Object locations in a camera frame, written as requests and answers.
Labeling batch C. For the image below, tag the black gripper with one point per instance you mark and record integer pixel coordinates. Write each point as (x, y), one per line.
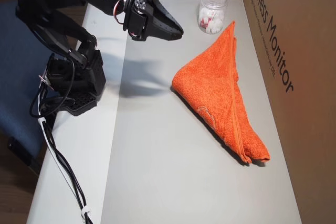
(160, 24)

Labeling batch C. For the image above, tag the orange terry towel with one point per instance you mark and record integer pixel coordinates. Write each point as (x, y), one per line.
(215, 90)

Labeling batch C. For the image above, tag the grey table mat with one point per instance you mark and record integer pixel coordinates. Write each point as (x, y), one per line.
(157, 182)

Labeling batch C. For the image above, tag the blue office chair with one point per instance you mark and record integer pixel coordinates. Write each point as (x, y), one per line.
(15, 98)

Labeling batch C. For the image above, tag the red white packet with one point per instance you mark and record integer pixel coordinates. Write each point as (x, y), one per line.
(205, 22)

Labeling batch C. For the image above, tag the brown Business Monitor cardboard box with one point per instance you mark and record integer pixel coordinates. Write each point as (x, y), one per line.
(302, 129)

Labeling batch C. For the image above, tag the clear plastic jar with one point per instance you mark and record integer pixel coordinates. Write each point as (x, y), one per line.
(212, 6)

